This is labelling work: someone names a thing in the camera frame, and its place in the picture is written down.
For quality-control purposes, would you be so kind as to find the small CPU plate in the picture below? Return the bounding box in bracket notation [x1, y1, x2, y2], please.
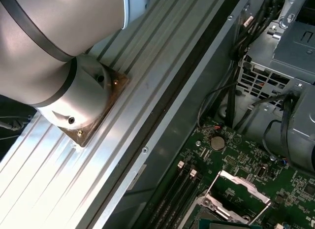
[199, 218, 262, 229]

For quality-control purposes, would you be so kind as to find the black RAM slot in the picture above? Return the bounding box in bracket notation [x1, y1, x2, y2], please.
[159, 169, 199, 229]
[145, 161, 187, 229]

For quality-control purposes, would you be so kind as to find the CPU socket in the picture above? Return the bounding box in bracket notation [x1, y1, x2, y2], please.
[195, 189, 265, 229]

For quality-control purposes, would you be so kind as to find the open grey PC case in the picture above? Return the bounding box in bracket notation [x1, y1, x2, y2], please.
[86, 0, 315, 229]

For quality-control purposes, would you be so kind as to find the silver coin battery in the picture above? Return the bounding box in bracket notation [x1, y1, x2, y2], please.
[210, 136, 226, 152]

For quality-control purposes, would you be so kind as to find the green motherboard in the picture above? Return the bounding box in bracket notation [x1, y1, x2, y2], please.
[137, 117, 315, 229]

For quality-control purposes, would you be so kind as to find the metal drive cage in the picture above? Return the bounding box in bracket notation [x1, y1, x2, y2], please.
[236, 0, 315, 175]

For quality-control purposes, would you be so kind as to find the brown square base plate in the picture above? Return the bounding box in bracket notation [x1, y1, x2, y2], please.
[58, 65, 131, 148]

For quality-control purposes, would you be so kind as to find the thick black wire bundle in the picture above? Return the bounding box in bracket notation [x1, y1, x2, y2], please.
[225, 0, 286, 131]

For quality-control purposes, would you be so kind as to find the black wire loop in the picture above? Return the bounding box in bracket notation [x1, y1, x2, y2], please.
[262, 92, 300, 163]

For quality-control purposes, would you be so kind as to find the black hanging cable with plug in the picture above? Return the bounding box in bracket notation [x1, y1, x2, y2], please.
[0, 114, 32, 141]

